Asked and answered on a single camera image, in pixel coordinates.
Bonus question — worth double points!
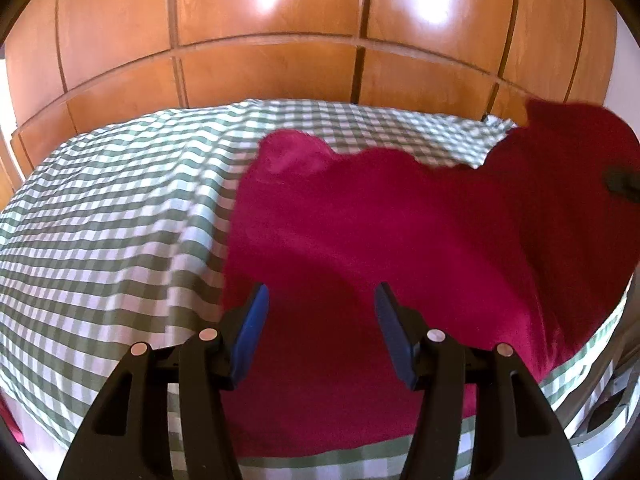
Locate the white metal bed frame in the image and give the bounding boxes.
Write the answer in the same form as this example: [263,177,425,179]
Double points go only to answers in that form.
[556,335,639,479]

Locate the crimson red sweater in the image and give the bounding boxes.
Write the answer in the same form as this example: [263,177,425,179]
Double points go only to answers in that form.
[222,101,639,457]

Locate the green white checkered bedsheet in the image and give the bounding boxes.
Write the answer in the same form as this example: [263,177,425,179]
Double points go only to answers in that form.
[0,97,629,480]

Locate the red cloth at bedside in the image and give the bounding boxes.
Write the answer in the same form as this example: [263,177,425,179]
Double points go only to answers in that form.
[0,398,25,445]

